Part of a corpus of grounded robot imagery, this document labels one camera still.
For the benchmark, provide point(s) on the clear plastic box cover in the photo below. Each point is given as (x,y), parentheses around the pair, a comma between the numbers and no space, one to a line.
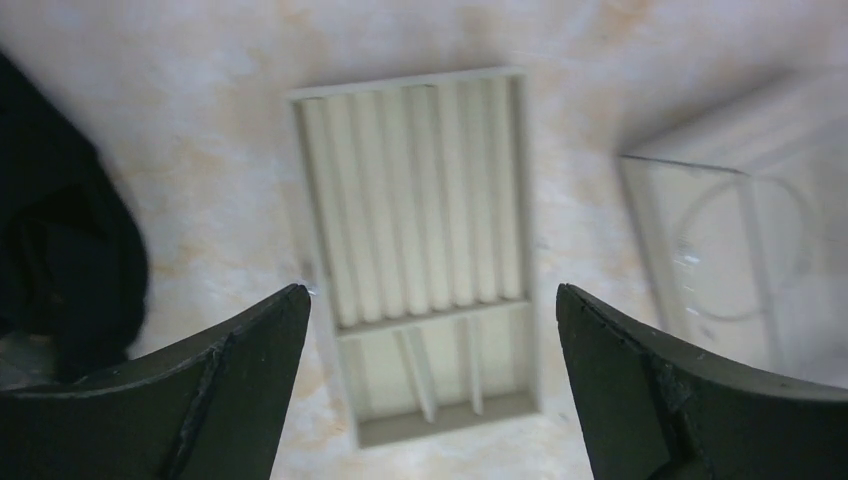
(741,221)

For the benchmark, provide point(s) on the beige slotted ring tray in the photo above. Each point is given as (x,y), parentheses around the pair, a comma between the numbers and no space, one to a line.
(421,240)

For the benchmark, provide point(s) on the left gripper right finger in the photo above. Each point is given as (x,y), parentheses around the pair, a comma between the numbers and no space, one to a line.
(652,406)

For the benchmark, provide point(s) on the black cloth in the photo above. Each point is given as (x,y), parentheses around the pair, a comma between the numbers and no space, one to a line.
(74,267)

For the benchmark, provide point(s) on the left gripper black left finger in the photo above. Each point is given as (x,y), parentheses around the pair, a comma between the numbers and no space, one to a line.
(210,406)

